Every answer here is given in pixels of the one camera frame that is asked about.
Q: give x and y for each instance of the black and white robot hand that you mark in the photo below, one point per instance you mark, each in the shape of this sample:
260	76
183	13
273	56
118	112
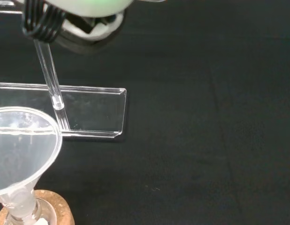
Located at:
93	9

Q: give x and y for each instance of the clear acrylic funnel stand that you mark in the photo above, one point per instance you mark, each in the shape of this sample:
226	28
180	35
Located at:
93	112

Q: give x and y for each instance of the translucent plastic funnel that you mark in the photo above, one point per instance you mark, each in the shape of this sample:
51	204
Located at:
18	152

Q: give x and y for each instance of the black bench cloth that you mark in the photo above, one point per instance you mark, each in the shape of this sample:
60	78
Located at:
194	117

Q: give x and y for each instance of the round-bottom glass flask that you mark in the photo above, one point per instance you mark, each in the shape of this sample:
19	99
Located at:
46	213

